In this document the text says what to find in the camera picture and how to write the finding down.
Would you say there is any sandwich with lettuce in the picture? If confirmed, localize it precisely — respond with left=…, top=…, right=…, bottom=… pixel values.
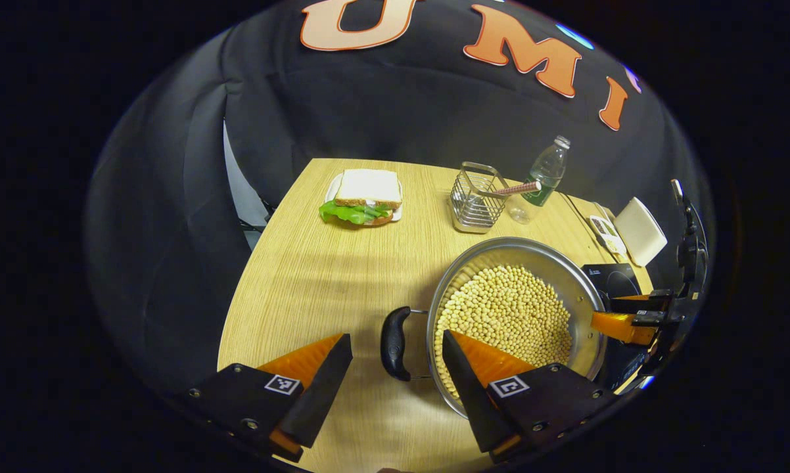
left=319, top=169, right=404, bottom=226

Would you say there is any black induction cooktop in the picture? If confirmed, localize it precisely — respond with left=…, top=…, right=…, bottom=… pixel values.
left=582, top=263, right=653, bottom=395

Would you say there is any white condiment tray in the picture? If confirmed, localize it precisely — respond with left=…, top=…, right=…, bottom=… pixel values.
left=589, top=215, right=628, bottom=256

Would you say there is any metal wire holder basket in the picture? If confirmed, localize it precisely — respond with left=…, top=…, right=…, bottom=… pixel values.
left=450, top=162, right=511, bottom=234

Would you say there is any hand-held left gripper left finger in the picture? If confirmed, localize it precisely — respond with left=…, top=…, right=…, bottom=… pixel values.
left=188, top=334, right=354, bottom=462

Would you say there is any steel pot with black handles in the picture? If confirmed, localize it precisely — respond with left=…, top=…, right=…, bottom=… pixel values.
left=381, top=236, right=609, bottom=419

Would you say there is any striped drinking straw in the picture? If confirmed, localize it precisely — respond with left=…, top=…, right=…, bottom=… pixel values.
left=494, top=182, right=542, bottom=198

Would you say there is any clear plastic water bottle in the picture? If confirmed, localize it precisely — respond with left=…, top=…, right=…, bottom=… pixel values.
left=508, top=135, right=571, bottom=224

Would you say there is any white and black device stand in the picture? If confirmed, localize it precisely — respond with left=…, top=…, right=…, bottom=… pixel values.
left=671, top=179, right=708, bottom=293

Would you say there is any white toaster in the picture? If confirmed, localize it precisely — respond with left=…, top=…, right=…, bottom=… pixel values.
left=613, top=197, right=668, bottom=267

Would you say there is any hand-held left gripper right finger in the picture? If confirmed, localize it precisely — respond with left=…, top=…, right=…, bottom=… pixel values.
left=442, top=330, right=616, bottom=464

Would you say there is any pile of soybeans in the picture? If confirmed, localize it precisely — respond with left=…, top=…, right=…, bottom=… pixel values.
left=434, top=265, right=573, bottom=395

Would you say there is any black power cable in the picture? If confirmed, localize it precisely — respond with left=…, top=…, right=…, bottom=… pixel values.
left=561, top=192, right=607, bottom=227

